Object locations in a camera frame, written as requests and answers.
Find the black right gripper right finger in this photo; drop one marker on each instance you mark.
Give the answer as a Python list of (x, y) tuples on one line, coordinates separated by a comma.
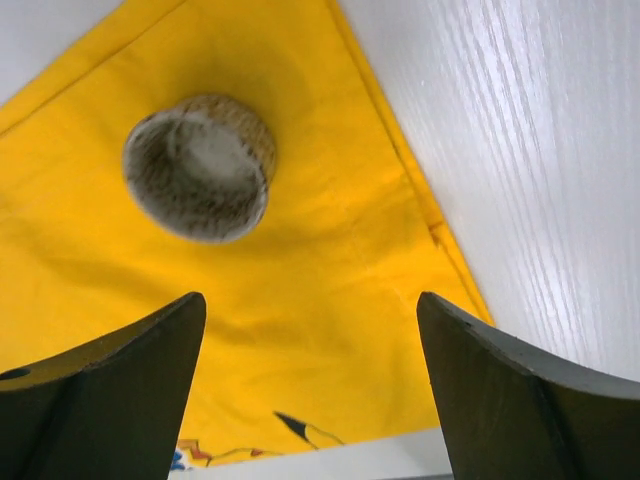
[(510, 410)]

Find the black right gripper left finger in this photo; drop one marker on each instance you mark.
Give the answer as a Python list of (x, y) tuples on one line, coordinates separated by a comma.
[(111, 408)]

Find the speckled ceramic cup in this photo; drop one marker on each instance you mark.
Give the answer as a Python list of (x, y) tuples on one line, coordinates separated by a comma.
[(202, 168)]

